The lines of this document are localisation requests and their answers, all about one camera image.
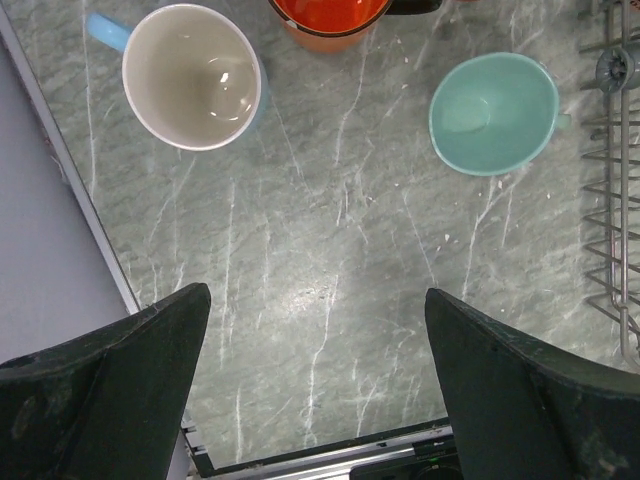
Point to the aluminium frame rail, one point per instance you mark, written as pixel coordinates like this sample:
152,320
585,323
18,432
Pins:
422,451

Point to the grey wire dish rack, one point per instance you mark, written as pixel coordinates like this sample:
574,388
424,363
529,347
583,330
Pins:
614,131

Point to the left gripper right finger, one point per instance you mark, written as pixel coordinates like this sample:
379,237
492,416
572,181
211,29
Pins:
521,408

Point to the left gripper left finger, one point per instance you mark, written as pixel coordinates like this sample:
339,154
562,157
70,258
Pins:
108,404

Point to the large orange mug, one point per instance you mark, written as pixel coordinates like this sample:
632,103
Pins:
332,26

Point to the mint green cup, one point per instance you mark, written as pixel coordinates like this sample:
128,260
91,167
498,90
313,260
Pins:
494,113

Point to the light blue mug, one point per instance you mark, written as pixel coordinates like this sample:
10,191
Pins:
190,75

